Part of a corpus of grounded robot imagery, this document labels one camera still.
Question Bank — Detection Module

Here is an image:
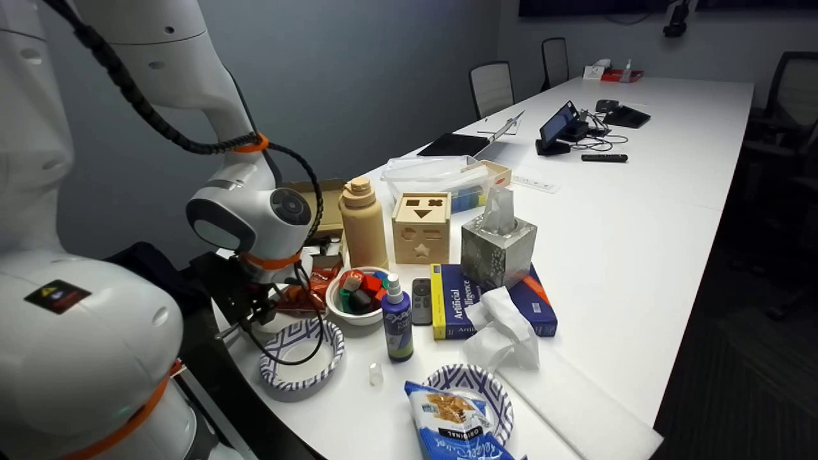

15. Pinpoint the black pouch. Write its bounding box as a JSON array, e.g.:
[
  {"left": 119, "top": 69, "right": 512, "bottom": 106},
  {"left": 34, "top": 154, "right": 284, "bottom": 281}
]
[{"left": 597, "top": 98, "right": 652, "bottom": 130}]

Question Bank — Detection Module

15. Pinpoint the wooden shape sorter box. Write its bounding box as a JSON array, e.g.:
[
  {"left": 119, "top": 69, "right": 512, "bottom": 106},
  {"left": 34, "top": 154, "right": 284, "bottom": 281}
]
[{"left": 391, "top": 193, "right": 452, "bottom": 265}]

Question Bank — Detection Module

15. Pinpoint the tan water bottle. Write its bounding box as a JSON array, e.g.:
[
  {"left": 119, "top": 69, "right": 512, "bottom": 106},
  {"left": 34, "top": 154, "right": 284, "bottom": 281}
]
[{"left": 338, "top": 173, "right": 391, "bottom": 271}]

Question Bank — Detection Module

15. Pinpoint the crumpled white tissue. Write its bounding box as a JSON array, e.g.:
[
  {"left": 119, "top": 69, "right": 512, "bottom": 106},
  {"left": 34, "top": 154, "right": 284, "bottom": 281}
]
[{"left": 459, "top": 287, "right": 546, "bottom": 373}]

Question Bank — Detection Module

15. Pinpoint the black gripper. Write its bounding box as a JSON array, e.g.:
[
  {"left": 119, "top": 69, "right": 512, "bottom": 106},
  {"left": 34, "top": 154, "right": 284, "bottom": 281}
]
[{"left": 240, "top": 264, "right": 300, "bottom": 333}]

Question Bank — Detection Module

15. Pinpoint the blue and yellow book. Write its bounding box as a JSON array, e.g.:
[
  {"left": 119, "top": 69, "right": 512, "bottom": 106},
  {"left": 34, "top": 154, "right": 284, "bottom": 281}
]
[{"left": 427, "top": 260, "right": 561, "bottom": 343}]

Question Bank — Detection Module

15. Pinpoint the small white box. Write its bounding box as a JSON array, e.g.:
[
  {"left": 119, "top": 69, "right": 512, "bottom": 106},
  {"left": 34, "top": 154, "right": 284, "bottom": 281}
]
[{"left": 583, "top": 57, "right": 612, "bottom": 85}]

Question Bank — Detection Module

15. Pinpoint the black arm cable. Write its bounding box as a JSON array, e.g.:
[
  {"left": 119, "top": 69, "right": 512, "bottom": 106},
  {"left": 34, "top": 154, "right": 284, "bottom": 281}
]
[{"left": 46, "top": 0, "right": 332, "bottom": 368}]

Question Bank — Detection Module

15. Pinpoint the grey tissue box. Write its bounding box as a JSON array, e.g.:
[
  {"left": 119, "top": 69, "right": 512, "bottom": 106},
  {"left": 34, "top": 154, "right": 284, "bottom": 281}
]
[{"left": 459, "top": 184, "right": 539, "bottom": 291}]

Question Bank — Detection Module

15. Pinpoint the tablet on stand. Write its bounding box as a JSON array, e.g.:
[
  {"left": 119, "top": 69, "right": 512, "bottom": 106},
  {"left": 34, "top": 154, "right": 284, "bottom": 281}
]
[{"left": 535, "top": 101, "right": 592, "bottom": 158}]

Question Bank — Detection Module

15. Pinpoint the grey remote control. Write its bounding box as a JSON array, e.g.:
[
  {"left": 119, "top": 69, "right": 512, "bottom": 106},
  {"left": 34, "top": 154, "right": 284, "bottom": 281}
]
[{"left": 410, "top": 277, "right": 436, "bottom": 327}]

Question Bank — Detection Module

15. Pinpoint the white paper sheet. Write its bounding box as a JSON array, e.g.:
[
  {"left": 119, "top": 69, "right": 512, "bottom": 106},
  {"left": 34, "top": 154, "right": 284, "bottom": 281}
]
[{"left": 496, "top": 340, "right": 668, "bottom": 460}]

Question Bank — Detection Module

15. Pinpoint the black marker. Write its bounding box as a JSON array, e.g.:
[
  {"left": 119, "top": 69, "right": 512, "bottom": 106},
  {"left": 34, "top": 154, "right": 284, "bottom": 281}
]
[{"left": 581, "top": 150, "right": 631, "bottom": 166}]

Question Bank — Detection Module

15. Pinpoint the clear plastic container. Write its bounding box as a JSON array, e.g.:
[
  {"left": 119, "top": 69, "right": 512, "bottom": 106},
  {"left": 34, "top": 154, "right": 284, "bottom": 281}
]
[{"left": 378, "top": 154, "right": 515, "bottom": 214}]

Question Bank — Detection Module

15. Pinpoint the small red item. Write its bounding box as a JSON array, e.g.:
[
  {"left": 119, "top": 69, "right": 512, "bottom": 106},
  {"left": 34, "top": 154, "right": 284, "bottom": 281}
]
[{"left": 598, "top": 65, "right": 648, "bottom": 85}]

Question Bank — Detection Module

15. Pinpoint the white bowl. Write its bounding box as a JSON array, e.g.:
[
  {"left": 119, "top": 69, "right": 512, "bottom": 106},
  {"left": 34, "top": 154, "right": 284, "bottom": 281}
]
[{"left": 324, "top": 264, "right": 396, "bottom": 329}]

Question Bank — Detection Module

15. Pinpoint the blue pretzel snack bag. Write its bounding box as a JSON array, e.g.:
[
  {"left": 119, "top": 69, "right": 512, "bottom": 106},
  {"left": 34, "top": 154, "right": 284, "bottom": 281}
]
[{"left": 401, "top": 379, "right": 519, "bottom": 460}]

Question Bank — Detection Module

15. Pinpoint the red Doritos chip bag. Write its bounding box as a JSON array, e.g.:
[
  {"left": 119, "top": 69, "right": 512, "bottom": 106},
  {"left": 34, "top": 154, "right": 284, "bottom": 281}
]
[{"left": 284, "top": 264, "right": 344, "bottom": 319}]

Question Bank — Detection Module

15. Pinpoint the grey office chair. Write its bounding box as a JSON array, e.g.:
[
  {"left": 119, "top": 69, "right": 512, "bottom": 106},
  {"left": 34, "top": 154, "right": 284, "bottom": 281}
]
[
  {"left": 539, "top": 37, "right": 572, "bottom": 90},
  {"left": 469, "top": 58, "right": 516, "bottom": 121}
]

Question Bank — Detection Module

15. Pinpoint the spray bottle with blue label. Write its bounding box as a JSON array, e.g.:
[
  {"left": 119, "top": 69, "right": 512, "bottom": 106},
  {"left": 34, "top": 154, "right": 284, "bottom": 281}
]
[{"left": 382, "top": 274, "right": 418, "bottom": 366}]

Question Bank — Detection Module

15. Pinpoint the dark office chair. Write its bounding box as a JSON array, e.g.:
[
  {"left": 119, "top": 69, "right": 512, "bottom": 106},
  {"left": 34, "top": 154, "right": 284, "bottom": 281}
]
[{"left": 749, "top": 50, "right": 818, "bottom": 173}]

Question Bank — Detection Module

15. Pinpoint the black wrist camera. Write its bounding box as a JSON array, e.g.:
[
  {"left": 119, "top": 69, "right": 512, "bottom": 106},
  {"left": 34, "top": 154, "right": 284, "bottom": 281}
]
[{"left": 186, "top": 251, "right": 250, "bottom": 297}]

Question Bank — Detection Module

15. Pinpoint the blue patterned paper plate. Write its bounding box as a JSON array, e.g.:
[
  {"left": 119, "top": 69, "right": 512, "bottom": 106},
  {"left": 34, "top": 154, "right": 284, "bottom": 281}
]
[
  {"left": 257, "top": 318, "right": 347, "bottom": 396},
  {"left": 423, "top": 363, "right": 516, "bottom": 444}
]

